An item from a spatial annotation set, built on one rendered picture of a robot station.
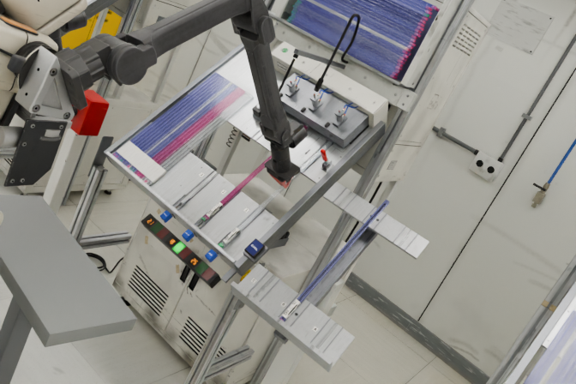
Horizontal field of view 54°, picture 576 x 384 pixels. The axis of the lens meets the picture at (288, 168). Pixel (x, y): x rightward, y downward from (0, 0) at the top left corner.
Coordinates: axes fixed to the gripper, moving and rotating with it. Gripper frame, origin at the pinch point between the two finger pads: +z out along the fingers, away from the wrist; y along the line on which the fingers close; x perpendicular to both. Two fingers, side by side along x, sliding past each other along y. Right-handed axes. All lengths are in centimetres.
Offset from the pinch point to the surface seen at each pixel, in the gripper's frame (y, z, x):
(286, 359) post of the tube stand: -32, 27, 35
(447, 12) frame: -13, -34, -67
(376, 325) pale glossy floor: -7, 176, -51
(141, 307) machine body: 44, 69, 49
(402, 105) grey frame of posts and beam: -12.1, -8.4, -46.5
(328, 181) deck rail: -9.7, 0.7, -10.7
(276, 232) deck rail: -9.6, 2.8, 14.0
